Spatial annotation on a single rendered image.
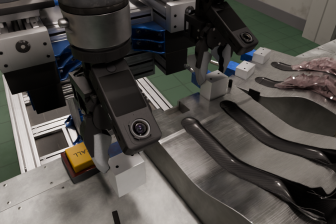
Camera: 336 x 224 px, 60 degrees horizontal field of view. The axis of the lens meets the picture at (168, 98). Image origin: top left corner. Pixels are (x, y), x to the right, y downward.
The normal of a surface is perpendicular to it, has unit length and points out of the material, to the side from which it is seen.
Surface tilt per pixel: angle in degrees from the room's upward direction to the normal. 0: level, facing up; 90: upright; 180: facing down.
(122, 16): 90
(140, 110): 32
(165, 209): 0
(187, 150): 4
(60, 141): 0
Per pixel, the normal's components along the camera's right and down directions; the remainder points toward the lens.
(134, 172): 0.55, 0.50
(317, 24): -0.87, 0.29
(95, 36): 0.04, 0.61
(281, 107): -0.63, 0.47
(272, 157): -0.25, -0.94
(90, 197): 0.00, -0.79
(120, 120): 0.33, -0.43
